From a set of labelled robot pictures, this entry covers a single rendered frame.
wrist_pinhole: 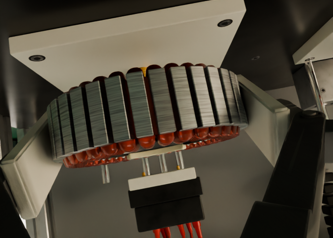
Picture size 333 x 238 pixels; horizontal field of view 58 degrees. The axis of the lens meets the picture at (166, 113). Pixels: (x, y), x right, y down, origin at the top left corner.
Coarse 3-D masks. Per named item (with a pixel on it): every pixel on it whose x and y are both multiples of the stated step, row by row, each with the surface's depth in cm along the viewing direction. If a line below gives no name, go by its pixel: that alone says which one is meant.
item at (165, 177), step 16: (144, 160) 38; (160, 160) 38; (176, 160) 39; (144, 176) 27; (160, 176) 26; (176, 176) 26; (192, 176) 26; (128, 192) 28; (144, 192) 28; (160, 192) 28; (176, 192) 28; (192, 192) 28; (144, 208) 28; (160, 208) 28; (176, 208) 28; (192, 208) 28; (144, 224) 28; (160, 224) 28; (176, 224) 28
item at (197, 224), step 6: (192, 222) 35; (198, 222) 35; (162, 228) 40; (168, 228) 37; (180, 228) 35; (198, 228) 35; (156, 234) 35; (162, 234) 39; (168, 234) 37; (192, 234) 38; (198, 234) 35
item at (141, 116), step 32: (192, 64) 14; (64, 96) 14; (96, 96) 13; (128, 96) 13; (160, 96) 13; (192, 96) 13; (224, 96) 14; (64, 128) 14; (96, 128) 13; (128, 128) 12; (160, 128) 12; (192, 128) 13; (224, 128) 14; (64, 160) 15; (96, 160) 14; (128, 160) 21
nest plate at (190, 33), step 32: (224, 0) 19; (64, 32) 19; (96, 32) 19; (128, 32) 19; (160, 32) 19; (192, 32) 20; (224, 32) 21; (32, 64) 21; (64, 64) 22; (96, 64) 23; (128, 64) 24; (160, 64) 25
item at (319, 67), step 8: (312, 64) 38; (320, 64) 38; (328, 64) 38; (296, 72) 42; (304, 72) 39; (320, 72) 38; (328, 72) 38; (296, 80) 42; (304, 80) 40; (320, 80) 38; (328, 80) 38; (296, 88) 42; (304, 88) 40; (320, 88) 38; (328, 88) 38; (304, 96) 41; (312, 96) 39; (328, 96) 38; (304, 104) 41; (312, 104) 39; (328, 104) 41
